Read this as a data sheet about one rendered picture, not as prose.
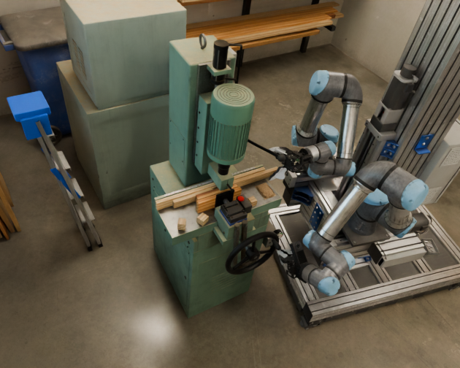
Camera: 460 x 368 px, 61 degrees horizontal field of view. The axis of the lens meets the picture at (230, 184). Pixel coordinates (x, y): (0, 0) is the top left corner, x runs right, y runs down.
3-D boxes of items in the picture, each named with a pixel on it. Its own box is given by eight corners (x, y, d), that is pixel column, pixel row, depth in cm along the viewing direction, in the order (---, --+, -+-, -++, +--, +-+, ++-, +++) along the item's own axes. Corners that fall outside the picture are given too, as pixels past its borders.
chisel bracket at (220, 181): (220, 193, 189) (221, 181, 183) (207, 174, 197) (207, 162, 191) (233, 189, 192) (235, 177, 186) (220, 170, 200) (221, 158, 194)
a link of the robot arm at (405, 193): (391, 206, 195) (399, 159, 147) (417, 225, 187) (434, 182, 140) (374, 223, 194) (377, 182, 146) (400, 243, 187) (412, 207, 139)
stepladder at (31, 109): (83, 255, 266) (15, 120, 178) (71, 229, 280) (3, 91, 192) (106, 245, 272) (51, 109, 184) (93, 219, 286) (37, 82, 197)
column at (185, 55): (184, 188, 210) (188, 65, 158) (167, 161, 222) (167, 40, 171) (220, 176, 219) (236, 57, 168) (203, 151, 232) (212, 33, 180)
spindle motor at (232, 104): (217, 170, 170) (225, 111, 148) (199, 145, 180) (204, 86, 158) (252, 160, 177) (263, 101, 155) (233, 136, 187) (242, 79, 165)
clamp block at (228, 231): (225, 241, 180) (228, 228, 174) (212, 220, 188) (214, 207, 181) (253, 230, 186) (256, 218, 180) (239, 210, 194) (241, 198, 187)
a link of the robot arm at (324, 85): (314, 152, 225) (348, 85, 178) (288, 150, 225) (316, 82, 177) (312, 135, 231) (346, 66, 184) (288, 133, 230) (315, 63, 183)
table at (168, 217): (179, 262, 173) (179, 255, 168) (154, 213, 190) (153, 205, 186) (290, 218, 198) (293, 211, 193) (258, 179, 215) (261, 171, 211)
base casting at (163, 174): (192, 253, 192) (193, 242, 185) (149, 177, 225) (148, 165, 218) (268, 224, 210) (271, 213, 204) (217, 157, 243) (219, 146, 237)
